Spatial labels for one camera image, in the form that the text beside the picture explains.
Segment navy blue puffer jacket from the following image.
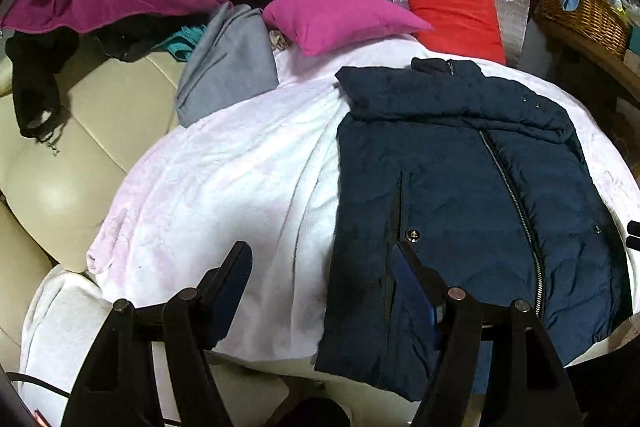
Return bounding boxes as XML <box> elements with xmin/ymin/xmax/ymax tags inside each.
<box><xmin>316</xmin><ymin>58</ymin><xmax>632</xmax><ymax>401</ymax></box>

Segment cream leather sofa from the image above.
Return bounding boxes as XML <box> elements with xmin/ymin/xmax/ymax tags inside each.
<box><xmin>1</xmin><ymin>39</ymin><xmax>183</xmax><ymax>371</ymax></box>

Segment white fleece blanket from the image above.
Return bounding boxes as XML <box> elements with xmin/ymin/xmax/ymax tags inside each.
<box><xmin>19</xmin><ymin>33</ymin><xmax>640</xmax><ymax>427</ymax></box>

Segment wooden side table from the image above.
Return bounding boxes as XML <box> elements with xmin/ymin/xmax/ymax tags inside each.
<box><xmin>533</xmin><ymin>14</ymin><xmax>640</xmax><ymax>107</ymax></box>

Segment black garment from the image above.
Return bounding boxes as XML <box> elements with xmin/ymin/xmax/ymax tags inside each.
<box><xmin>6</xmin><ymin>13</ymin><xmax>210</xmax><ymax>155</ymax></box>

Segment grey garment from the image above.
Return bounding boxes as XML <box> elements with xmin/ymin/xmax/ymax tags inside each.
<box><xmin>175</xmin><ymin>3</ymin><xmax>279</xmax><ymax>128</ymax></box>

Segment teal garment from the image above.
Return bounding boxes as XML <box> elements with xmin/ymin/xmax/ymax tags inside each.
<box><xmin>157</xmin><ymin>25</ymin><xmax>206</xmax><ymax>63</ymax></box>

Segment red pillow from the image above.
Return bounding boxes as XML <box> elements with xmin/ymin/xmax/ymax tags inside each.
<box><xmin>408</xmin><ymin>0</ymin><xmax>506</xmax><ymax>65</ymax></box>

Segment wicker basket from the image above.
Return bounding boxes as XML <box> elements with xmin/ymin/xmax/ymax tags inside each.
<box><xmin>538</xmin><ymin>0</ymin><xmax>631</xmax><ymax>60</ymax></box>

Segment magenta pink pillow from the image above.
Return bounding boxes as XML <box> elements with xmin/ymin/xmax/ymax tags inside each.
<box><xmin>262</xmin><ymin>0</ymin><xmax>432</xmax><ymax>56</ymax></box>

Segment black cable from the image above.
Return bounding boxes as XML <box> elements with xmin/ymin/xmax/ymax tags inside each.
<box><xmin>6</xmin><ymin>371</ymin><xmax>72</xmax><ymax>400</ymax></box>

